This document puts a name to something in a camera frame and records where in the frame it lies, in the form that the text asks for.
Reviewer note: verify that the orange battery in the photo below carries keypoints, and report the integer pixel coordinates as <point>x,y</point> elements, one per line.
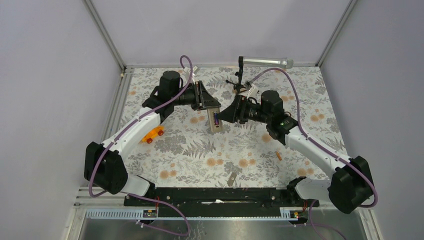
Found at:
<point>278,156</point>

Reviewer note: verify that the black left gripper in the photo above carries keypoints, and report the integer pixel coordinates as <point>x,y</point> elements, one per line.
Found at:
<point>202,98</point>

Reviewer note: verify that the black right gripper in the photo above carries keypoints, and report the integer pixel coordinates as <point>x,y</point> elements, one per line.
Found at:
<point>237,108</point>

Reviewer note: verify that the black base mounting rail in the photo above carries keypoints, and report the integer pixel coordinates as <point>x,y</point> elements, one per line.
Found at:
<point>214,202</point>

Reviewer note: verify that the black tripod microphone stand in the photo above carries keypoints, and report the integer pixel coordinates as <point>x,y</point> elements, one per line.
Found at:
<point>238,86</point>

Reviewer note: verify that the blue battery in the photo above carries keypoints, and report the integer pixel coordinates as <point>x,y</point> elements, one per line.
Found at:
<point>216,120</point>

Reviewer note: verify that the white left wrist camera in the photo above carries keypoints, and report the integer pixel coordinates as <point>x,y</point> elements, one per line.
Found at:
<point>188,70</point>

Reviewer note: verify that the floral patterned table mat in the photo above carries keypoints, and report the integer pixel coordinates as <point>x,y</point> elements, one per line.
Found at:
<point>188,154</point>

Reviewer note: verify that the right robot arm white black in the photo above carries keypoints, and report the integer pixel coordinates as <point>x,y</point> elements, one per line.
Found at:
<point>350,183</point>

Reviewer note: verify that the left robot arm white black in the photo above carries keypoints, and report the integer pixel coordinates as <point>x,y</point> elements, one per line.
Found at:
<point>104,162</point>

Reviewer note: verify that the orange toy car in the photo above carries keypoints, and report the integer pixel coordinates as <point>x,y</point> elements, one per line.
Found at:
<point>154,133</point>

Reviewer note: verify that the beige remote control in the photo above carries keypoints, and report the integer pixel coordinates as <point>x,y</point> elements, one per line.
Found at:
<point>213,128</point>

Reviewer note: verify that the beige battery cover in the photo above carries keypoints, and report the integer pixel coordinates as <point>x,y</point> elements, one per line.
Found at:
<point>231,179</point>

